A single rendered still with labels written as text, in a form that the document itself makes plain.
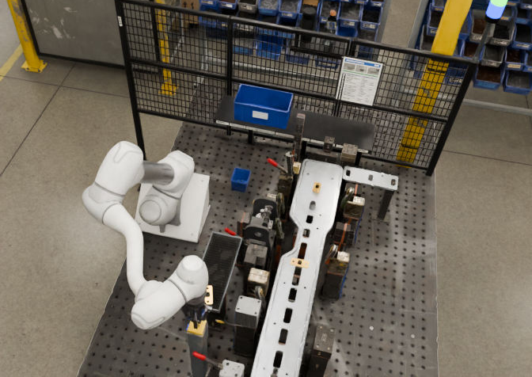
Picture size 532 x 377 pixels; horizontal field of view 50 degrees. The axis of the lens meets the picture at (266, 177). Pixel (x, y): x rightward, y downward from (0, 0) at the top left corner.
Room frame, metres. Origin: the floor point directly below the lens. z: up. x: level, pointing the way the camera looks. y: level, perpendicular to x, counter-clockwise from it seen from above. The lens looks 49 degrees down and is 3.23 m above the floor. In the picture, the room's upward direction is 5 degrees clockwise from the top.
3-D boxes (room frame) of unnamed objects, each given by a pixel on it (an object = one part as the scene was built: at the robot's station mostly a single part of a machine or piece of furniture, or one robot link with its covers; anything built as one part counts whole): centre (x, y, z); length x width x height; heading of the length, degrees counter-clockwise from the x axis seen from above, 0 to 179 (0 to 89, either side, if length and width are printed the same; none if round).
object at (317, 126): (2.38, -0.14, 1.02); 0.90 x 0.22 x 0.03; 81
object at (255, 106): (2.41, 0.05, 1.10); 0.30 x 0.17 x 0.13; 82
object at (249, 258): (1.40, 0.04, 0.90); 0.05 x 0.05 x 0.40; 81
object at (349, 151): (2.17, -0.44, 0.88); 0.08 x 0.08 x 0.36; 81
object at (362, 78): (2.45, -0.45, 1.30); 0.23 x 0.02 x 0.31; 81
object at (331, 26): (2.57, -0.27, 1.53); 0.06 x 0.06 x 0.20
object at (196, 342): (1.03, 0.22, 0.92); 0.08 x 0.08 x 0.44; 81
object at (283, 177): (1.95, -0.10, 0.88); 0.07 x 0.06 x 0.35; 81
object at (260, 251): (1.46, 0.01, 0.89); 0.13 x 0.11 x 0.38; 81
